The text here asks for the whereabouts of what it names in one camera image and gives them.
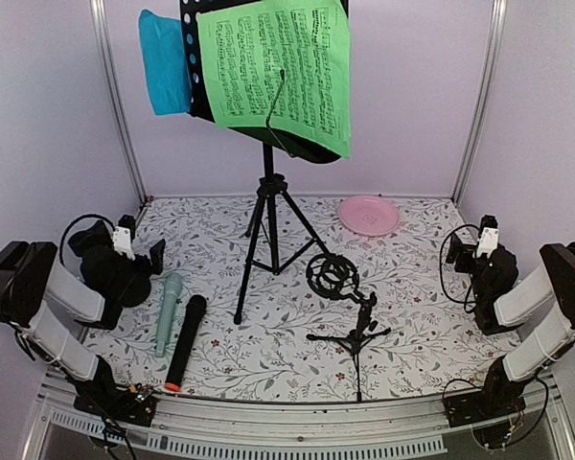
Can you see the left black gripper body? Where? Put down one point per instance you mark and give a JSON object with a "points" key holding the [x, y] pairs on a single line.
{"points": [[120, 282]]}

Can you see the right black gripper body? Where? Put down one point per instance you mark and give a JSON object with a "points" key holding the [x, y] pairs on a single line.
{"points": [[462, 265]]}

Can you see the teal toy microphone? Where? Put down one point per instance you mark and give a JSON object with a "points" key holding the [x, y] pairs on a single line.
{"points": [[173, 286]]}

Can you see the black microphone orange end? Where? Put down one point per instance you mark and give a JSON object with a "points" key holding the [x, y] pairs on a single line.
{"points": [[194, 313]]}

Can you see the black round-base mic stand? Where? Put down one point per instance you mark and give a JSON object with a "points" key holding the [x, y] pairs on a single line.
{"points": [[132, 290]]}

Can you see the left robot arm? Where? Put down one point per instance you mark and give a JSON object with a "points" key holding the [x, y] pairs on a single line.
{"points": [[41, 287]]}

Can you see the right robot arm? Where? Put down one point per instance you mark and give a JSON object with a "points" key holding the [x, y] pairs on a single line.
{"points": [[502, 304]]}

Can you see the pink plastic plate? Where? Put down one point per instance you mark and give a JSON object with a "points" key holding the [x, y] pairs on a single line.
{"points": [[369, 216]]}

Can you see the black tripod music stand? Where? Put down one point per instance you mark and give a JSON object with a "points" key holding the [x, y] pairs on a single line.
{"points": [[263, 250]]}

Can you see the blue paper sheet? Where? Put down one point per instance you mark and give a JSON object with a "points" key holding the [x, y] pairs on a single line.
{"points": [[164, 58]]}

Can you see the green sheet music paper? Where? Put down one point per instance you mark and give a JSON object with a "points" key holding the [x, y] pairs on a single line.
{"points": [[282, 67]]}

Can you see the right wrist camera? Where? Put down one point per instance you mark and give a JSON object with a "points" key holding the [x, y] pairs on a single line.
{"points": [[488, 236]]}

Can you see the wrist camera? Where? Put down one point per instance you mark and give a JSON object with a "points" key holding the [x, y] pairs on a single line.
{"points": [[123, 236], [488, 236]]}

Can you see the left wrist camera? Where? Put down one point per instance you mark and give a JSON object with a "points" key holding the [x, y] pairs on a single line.
{"points": [[123, 236]]}

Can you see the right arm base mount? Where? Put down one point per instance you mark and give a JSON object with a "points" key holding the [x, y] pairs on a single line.
{"points": [[484, 405]]}

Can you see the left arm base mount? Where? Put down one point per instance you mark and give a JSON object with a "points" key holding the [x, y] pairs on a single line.
{"points": [[120, 400]]}

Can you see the aluminium front rail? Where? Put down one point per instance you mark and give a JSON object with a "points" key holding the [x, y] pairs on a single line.
{"points": [[195, 428]]}

